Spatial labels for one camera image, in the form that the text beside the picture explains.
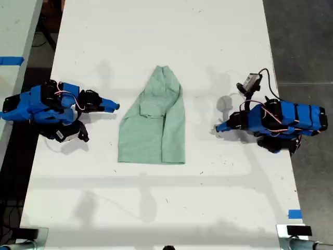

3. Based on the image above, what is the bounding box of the pale green T-shirt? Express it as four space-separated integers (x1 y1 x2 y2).
117 65 186 165

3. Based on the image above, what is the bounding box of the long blue tape strip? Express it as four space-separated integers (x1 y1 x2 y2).
0 55 25 66

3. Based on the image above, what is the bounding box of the white side table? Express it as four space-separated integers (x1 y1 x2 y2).
0 0 44 164

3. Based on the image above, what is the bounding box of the small black box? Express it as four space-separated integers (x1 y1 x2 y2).
286 225 313 238
17 227 40 239

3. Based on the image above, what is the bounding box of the arm red white wire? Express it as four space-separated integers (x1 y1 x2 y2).
239 99 290 136
55 81 87 112

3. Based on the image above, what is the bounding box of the camera black stalk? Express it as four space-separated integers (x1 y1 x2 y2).
244 91 255 113
77 121 91 143

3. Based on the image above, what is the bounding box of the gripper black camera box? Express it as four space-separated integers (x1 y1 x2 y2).
46 121 80 143
236 73 262 93

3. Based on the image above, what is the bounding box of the camera black cable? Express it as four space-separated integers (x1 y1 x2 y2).
259 68 281 101

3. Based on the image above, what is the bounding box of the metal corner bracket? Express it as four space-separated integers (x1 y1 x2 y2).
15 227 49 250
276 223 317 248

